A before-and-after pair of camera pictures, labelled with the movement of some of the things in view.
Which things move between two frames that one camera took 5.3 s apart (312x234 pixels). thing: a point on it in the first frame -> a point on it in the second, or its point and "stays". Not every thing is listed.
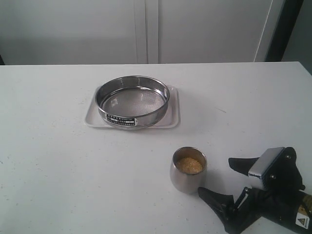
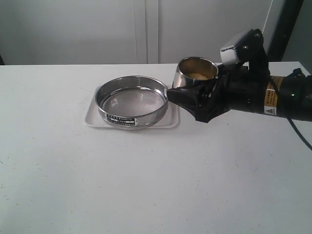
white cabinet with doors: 56,32 stays
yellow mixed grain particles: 189,165 -> 197,76
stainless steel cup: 188,169 -> 195,71
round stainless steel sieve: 131,102 stays
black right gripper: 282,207 -> 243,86
